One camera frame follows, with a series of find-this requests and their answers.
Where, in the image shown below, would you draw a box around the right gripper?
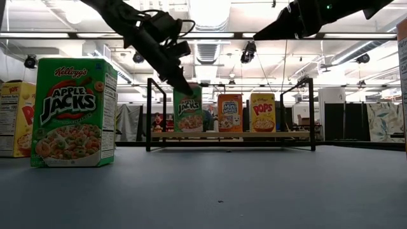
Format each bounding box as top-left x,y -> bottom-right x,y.
252,0 -> 354,41

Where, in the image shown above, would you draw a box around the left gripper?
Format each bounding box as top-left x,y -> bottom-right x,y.
124,27 -> 196,97

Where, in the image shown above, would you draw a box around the green Apple Jacks cereal box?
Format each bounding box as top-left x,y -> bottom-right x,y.
172,83 -> 204,134
30,57 -> 119,169

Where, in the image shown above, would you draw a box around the orange Mini Wheats cereal box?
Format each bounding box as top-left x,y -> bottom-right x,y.
217,93 -> 244,133
396,18 -> 407,158

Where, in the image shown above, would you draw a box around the yellow Corn Pops cereal box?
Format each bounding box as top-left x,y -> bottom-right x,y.
249,92 -> 277,133
0,80 -> 37,158

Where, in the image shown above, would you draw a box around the person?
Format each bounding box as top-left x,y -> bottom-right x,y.
202,104 -> 219,132

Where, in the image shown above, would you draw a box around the red cartoon picture box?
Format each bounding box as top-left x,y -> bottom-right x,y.
151,112 -> 175,133

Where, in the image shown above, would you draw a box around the grey fabric cover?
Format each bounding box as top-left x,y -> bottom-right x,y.
116,104 -> 143,142

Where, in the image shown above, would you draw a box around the white cabinet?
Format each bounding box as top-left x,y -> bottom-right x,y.
317,87 -> 347,104

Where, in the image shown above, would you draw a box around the black partition panels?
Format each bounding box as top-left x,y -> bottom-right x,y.
324,102 -> 371,142

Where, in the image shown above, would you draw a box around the floral patterned curtain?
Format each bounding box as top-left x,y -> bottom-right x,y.
366,102 -> 406,143

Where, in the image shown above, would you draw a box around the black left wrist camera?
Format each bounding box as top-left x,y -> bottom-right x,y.
146,10 -> 185,43

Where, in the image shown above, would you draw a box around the wooden shelf with black frame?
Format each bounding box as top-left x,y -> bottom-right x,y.
145,77 -> 317,153

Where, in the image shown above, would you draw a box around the silver ceiling duct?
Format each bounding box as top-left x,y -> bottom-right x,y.
330,39 -> 382,66

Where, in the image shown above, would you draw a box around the black overhead frame bar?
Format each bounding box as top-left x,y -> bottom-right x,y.
0,30 -> 398,41

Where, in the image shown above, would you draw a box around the black metal table frame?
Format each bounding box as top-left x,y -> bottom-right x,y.
114,141 -> 406,151

